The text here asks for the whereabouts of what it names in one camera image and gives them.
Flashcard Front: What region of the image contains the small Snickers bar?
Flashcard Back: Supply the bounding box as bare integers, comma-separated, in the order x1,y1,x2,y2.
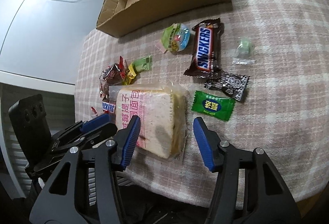
102,97,116,114

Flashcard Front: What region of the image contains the red brown snack bag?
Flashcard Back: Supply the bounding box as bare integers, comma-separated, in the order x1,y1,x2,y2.
99,56,128,98

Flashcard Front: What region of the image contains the yellow candy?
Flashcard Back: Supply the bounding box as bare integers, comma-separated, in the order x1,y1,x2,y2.
123,63,137,85

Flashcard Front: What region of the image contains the packaged sliced bread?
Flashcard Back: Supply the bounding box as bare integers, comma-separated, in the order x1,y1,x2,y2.
109,82,187,160

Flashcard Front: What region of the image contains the light green candy wrapper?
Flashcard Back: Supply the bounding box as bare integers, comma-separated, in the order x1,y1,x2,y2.
133,55,152,73

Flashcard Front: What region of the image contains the black white cookie packet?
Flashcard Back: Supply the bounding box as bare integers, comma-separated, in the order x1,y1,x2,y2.
204,70,250,102

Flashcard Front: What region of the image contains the green blue egg snack pack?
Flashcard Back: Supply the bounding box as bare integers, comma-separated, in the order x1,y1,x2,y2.
156,23,191,53

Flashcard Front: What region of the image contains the clear green candy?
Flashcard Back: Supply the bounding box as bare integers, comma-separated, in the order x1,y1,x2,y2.
232,37,256,65

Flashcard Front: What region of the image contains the large Snickers bar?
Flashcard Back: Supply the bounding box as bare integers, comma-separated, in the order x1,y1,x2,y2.
184,18,224,78

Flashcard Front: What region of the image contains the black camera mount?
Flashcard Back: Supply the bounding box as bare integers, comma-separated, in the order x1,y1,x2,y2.
8,94,51,166

